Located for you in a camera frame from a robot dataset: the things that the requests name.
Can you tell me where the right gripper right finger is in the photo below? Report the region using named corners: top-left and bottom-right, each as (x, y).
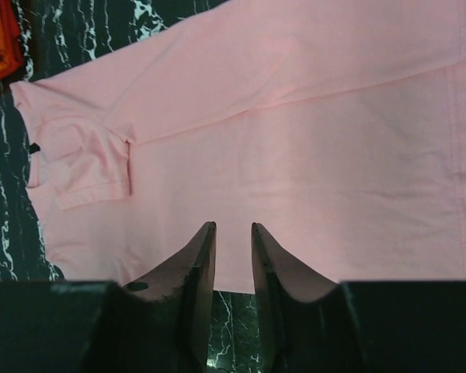
top-left (251, 223), bottom-right (364, 372)

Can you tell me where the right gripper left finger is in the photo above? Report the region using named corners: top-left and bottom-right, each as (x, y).
top-left (124, 221), bottom-right (217, 372)

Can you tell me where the pink t shirt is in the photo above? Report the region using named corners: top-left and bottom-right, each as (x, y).
top-left (11, 1), bottom-right (466, 292)

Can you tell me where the black marbled table mat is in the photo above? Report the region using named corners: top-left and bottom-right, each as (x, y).
top-left (0, 0), bottom-right (263, 373)

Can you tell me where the folded orange t shirt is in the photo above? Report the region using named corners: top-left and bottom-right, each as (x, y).
top-left (0, 1), bottom-right (23, 80)

